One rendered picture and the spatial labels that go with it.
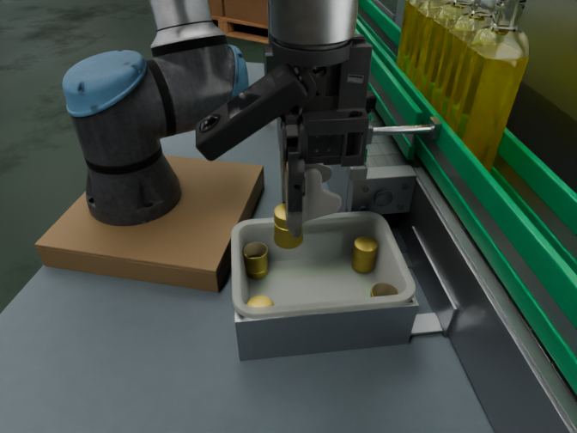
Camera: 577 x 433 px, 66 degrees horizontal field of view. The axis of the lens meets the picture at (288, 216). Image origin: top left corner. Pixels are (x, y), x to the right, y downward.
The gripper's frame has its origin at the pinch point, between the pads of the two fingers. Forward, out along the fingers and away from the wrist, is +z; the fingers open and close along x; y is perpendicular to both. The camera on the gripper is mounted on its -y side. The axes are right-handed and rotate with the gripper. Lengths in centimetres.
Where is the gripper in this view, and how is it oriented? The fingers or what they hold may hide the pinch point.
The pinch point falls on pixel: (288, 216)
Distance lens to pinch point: 51.3
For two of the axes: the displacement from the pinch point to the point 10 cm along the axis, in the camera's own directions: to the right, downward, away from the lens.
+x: -1.1, -6.2, 7.8
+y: 9.9, -0.7, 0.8
